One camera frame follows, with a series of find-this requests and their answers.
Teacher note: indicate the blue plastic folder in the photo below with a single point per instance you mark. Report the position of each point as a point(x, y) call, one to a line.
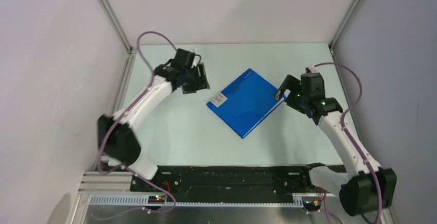
point(245, 102)

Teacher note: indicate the grey slotted cable duct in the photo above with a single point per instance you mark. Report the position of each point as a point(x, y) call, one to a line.
point(141, 200)

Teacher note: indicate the right aluminium frame post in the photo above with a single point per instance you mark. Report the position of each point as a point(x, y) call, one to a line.
point(346, 20)

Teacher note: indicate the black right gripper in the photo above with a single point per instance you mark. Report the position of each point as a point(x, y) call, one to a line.
point(289, 83)

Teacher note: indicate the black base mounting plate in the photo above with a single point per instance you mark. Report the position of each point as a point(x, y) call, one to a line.
point(230, 184)

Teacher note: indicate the left controller board with leds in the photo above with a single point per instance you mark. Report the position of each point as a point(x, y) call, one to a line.
point(156, 199)

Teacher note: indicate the right controller board with leds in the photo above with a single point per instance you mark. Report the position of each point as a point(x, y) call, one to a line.
point(311, 205)

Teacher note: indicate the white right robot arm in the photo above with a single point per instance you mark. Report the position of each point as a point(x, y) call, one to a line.
point(365, 186)

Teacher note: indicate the controller board with leds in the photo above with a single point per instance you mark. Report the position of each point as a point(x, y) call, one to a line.
point(311, 205)
point(156, 199)

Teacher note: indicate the aluminium frame post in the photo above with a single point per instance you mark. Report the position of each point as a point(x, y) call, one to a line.
point(346, 20)
point(109, 12)

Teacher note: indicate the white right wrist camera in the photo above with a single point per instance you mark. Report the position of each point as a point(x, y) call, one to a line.
point(311, 69)

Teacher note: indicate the left aluminium frame post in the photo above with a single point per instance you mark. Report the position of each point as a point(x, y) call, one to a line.
point(109, 12)

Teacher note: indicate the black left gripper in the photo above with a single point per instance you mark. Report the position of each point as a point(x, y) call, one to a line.
point(201, 81)

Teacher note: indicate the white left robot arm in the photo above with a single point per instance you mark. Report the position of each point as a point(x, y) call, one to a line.
point(117, 132)

